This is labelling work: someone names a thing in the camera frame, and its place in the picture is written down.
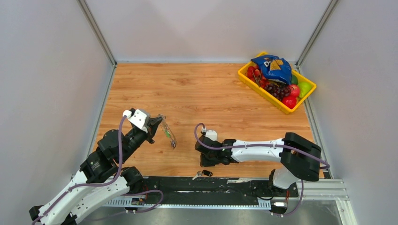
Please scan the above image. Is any blue chips bag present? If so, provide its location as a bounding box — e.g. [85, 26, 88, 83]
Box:
[251, 54, 292, 85]

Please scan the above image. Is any red cherries bunch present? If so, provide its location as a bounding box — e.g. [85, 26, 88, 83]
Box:
[246, 65, 270, 89]

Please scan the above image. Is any metal key organizer ring plate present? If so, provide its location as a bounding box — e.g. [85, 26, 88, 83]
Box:
[158, 114, 177, 143]

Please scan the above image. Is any key black head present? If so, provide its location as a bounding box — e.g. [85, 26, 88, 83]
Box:
[192, 170, 213, 180]

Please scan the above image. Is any green apple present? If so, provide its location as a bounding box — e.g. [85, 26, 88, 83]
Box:
[297, 82, 312, 99]

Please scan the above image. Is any purple grape bunch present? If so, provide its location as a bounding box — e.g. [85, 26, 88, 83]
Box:
[265, 83, 291, 101]

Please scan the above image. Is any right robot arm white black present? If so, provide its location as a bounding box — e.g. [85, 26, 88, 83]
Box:
[195, 130, 324, 196]

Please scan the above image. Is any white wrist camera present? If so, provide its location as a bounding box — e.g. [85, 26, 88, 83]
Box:
[201, 128, 217, 141]
[122, 108, 151, 133]

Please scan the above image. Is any yellow plastic bin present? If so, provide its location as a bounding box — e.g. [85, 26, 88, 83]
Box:
[238, 52, 317, 114]

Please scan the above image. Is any red apple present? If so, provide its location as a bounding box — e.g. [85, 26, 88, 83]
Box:
[282, 96, 297, 109]

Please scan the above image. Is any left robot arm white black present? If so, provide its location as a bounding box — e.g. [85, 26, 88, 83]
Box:
[29, 109, 164, 225]

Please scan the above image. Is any red peach fruit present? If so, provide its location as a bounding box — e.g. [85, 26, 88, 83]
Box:
[289, 84, 300, 98]

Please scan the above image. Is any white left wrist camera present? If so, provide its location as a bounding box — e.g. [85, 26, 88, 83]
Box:
[122, 108, 151, 133]

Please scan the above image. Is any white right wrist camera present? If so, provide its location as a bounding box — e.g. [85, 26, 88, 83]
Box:
[201, 128, 217, 141]

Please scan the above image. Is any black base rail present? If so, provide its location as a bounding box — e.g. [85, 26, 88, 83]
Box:
[84, 176, 299, 212]

